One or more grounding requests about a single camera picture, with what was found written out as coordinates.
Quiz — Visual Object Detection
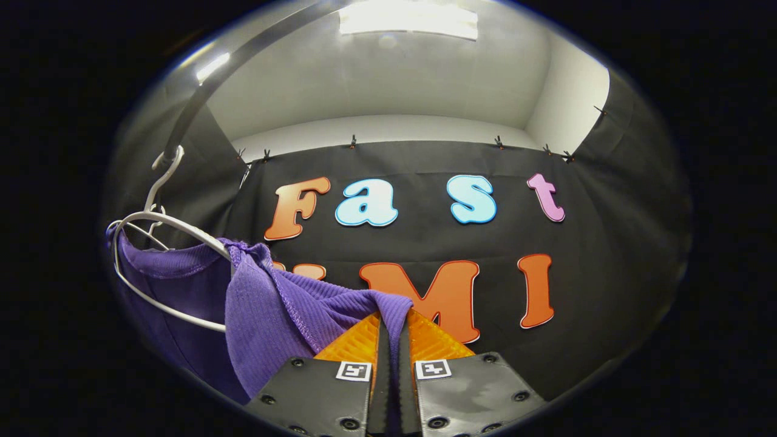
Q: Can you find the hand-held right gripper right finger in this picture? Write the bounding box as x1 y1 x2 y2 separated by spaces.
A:
398 308 547 437

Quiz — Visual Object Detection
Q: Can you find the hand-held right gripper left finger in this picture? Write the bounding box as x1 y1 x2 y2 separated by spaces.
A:
245 311 393 437

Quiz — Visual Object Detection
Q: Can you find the purple ribbed shirt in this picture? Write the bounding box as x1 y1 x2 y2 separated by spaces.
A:
109 234 415 406

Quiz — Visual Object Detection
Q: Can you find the large white clothes hanger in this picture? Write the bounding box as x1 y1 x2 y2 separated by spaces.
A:
109 144 237 333

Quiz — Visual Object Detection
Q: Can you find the black clothes rack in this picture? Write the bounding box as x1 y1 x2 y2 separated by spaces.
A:
163 0 350 160

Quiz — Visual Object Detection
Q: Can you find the row of small black clips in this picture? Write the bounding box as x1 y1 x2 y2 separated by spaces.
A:
237 106 608 164

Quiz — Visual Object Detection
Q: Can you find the small ceiling light panel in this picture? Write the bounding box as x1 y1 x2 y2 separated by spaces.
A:
195 52 232 84

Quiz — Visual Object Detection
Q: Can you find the large ceiling light panel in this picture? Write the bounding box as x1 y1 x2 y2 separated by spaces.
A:
339 0 480 41

